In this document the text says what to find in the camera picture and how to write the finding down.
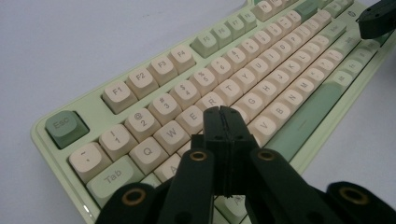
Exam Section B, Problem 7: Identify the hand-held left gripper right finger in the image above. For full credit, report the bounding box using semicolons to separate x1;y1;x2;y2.
220;105;262;198

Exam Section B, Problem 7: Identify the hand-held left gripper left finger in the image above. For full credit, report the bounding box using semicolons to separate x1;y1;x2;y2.
191;105;232;197

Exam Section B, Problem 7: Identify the green and cream keyboard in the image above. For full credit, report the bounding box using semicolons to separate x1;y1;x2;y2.
30;0;396;224

